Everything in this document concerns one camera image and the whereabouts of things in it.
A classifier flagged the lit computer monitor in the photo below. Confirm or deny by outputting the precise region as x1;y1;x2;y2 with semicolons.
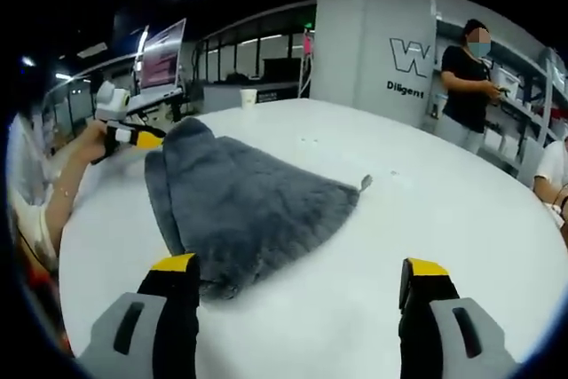
138;18;188;90

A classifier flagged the pink tag on white pole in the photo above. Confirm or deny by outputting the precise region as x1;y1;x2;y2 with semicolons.
299;28;317;99

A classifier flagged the grey metal shelf rack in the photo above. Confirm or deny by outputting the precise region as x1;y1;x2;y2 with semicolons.
429;0;568;178

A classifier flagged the person's left hand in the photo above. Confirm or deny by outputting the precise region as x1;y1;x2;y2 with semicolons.
79;121;107;162

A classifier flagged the row of white storage boxes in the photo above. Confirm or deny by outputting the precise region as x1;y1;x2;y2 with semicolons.
483;61;568;162

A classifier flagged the grey fluffy towel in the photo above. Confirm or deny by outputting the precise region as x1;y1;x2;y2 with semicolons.
144;115;375;305

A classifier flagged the black counter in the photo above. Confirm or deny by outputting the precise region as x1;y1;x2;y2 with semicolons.
202;80;304;114

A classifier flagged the white paper cup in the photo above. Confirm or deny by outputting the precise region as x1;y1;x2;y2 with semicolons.
240;88;259;111

